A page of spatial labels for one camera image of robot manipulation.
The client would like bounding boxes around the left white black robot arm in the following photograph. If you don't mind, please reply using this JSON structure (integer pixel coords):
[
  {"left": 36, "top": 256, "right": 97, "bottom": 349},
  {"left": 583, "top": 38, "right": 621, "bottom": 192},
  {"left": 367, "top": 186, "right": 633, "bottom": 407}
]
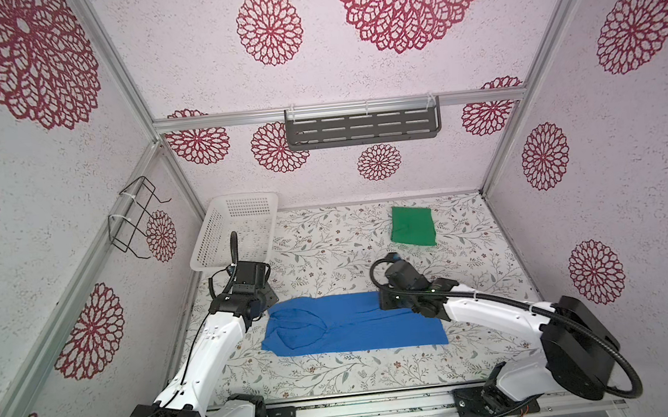
[{"left": 130, "top": 259, "right": 278, "bottom": 417}]

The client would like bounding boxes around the white plastic basket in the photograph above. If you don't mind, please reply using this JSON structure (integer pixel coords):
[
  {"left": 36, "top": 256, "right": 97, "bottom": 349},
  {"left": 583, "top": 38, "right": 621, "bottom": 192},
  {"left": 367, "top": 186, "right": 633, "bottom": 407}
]
[{"left": 190, "top": 192, "right": 279, "bottom": 274}]

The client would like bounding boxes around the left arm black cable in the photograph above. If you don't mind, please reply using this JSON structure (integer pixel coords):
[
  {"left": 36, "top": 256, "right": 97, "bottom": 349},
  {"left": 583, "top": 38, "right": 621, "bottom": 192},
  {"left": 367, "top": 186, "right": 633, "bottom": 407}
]
[{"left": 70, "top": 226, "right": 287, "bottom": 417}]

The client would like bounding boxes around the black wire wall rack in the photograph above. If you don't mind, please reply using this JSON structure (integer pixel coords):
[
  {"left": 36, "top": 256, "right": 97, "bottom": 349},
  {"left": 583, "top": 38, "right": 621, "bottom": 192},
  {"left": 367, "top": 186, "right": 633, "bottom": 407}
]
[{"left": 106, "top": 176, "right": 171, "bottom": 260}]

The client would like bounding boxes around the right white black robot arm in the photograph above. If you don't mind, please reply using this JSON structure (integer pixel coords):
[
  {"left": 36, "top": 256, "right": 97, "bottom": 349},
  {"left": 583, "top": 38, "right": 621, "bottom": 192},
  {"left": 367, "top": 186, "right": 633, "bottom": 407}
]
[{"left": 368, "top": 253, "right": 642, "bottom": 413}]

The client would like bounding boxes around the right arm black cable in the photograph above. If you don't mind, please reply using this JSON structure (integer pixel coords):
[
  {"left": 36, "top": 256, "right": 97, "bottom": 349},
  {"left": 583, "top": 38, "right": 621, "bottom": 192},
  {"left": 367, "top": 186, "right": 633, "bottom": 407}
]
[{"left": 367, "top": 231, "right": 648, "bottom": 417}]

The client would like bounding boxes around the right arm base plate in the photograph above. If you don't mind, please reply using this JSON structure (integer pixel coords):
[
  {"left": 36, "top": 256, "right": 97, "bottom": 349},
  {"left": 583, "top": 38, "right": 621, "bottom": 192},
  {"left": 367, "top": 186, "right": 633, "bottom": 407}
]
[{"left": 451, "top": 385, "right": 540, "bottom": 417}]

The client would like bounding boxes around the grey slotted wall shelf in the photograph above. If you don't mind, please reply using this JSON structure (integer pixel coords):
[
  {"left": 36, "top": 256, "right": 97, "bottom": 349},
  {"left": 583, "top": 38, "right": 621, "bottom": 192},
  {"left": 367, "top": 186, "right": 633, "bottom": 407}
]
[{"left": 283, "top": 98, "right": 442, "bottom": 152}]

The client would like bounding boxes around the blue tank top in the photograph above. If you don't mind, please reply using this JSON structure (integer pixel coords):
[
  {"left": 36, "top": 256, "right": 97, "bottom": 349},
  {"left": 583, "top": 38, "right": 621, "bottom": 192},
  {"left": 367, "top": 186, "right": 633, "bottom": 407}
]
[{"left": 262, "top": 292, "right": 449, "bottom": 358}]

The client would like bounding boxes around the green tank top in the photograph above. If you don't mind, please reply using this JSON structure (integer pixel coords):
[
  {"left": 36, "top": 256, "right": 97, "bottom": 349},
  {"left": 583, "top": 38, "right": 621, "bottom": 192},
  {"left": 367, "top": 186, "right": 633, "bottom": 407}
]
[{"left": 391, "top": 206, "right": 437, "bottom": 247}]

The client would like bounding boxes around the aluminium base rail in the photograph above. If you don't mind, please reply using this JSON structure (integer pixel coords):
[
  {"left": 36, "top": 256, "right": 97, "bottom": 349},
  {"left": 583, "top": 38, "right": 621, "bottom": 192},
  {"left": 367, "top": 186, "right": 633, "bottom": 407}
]
[{"left": 207, "top": 366, "right": 630, "bottom": 417}]

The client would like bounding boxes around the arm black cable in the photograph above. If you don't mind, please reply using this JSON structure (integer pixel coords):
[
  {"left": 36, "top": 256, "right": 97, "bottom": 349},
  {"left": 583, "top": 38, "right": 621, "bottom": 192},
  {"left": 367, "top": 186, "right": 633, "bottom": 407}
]
[
  {"left": 70, "top": 226, "right": 287, "bottom": 417},
  {"left": 367, "top": 231, "right": 648, "bottom": 417}
]

